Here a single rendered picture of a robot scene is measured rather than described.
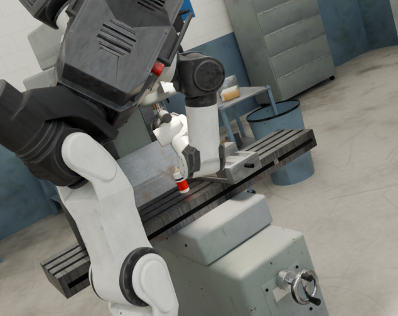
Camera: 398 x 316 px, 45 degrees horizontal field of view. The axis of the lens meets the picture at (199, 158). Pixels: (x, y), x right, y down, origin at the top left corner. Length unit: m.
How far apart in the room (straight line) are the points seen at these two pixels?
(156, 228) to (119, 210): 0.62
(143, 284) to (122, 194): 0.22
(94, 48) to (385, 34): 8.31
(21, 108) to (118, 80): 0.21
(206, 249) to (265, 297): 0.26
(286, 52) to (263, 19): 0.59
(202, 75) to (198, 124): 0.15
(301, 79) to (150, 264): 6.23
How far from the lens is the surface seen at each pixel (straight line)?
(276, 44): 6.99
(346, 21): 9.10
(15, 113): 1.04
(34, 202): 6.08
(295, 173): 4.16
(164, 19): 1.16
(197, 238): 1.72
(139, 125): 2.26
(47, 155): 1.07
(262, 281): 1.70
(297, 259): 1.79
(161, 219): 1.79
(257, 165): 1.90
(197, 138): 1.35
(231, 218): 1.79
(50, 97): 1.08
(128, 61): 1.11
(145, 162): 2.23
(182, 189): 1.94
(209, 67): 1.26
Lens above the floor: 1.54
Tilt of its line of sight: 15 degrees down
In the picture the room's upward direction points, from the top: 20 degrees counter-clockwise
